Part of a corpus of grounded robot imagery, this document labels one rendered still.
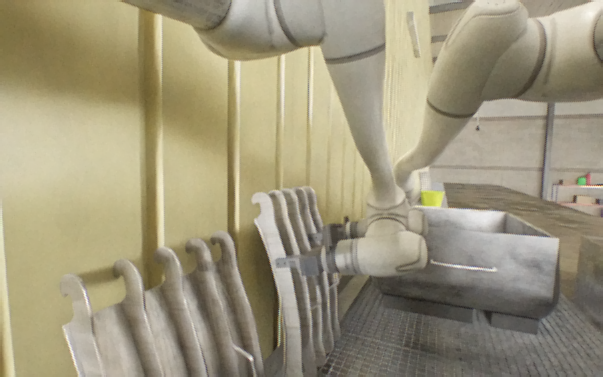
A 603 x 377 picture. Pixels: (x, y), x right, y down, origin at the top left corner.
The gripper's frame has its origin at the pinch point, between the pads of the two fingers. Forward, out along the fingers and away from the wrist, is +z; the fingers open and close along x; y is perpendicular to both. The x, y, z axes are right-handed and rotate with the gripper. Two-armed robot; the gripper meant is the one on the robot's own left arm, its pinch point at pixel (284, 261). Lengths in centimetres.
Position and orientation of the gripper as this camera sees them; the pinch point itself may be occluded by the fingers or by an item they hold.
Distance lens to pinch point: 87.4
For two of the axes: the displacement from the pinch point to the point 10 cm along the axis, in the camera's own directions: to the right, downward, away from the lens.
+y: 1.8, 9.8, -0.1
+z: -8.9, 1.7, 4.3
